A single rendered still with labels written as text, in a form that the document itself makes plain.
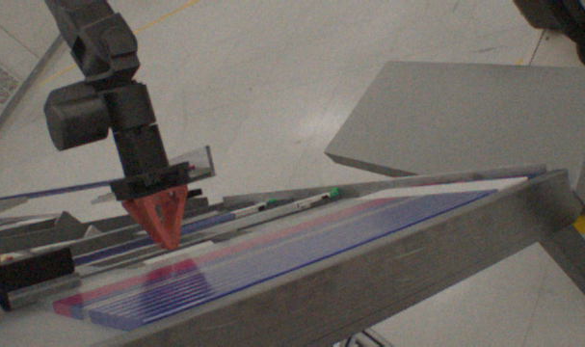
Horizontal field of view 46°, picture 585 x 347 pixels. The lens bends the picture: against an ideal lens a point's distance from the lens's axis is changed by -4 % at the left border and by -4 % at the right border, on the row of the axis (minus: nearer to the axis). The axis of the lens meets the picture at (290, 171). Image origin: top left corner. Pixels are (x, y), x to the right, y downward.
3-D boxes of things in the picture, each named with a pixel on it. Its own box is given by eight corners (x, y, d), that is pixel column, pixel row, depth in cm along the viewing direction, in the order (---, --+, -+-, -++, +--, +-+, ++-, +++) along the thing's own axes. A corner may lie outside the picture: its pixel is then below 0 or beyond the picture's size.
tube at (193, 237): (333, 198, 107) (332, 190, 107) (340, 197, 106) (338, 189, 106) (2, 298, 75) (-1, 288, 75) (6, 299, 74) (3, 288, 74)
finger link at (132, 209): (163, 257, 83) (140, 180, 82) (135, 257, 88) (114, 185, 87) (209, 239, 87) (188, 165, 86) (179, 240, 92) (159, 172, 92)
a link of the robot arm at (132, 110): (151, 72, 85) (134, 81, 90) (98, 85, 81) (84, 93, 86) (167, 127, 86) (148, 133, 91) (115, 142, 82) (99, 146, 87)
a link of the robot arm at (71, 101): (126, 22, 85) (108, 54, 92) (36, 40, 78) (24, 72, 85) (162, 111, 83) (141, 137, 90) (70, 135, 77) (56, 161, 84)
